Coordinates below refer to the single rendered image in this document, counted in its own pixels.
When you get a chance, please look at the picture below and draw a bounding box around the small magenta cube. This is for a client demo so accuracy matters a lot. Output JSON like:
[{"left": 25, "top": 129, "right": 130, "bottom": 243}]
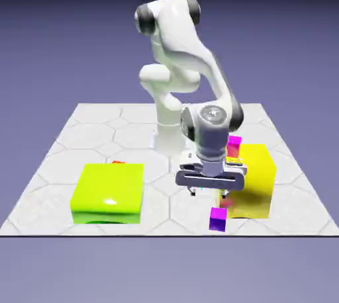
[{"left": 226, "top": 136, "right": 242, "bottom": 160}]

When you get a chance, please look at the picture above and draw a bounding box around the large lime green box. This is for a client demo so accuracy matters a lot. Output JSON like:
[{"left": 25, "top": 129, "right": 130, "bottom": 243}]
[{"left": 70, "top": 163, "right": 144, "bottom": 225}]

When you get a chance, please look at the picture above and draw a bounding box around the small purple cube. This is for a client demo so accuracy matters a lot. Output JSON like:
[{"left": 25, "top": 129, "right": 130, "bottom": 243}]
[{"left": 209, "top": 207, "right": 228, "bottom": 233}]

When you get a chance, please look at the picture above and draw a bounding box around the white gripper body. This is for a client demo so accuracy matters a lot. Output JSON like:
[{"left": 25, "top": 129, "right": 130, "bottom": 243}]
[{"left": 175, "top": 169, "right": 245, "bottom": 191}]

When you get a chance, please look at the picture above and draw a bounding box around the large yellow box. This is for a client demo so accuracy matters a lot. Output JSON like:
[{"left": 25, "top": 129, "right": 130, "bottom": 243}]
[{"left": 224, "top": 144, "right": 277, "bottom": 220}]

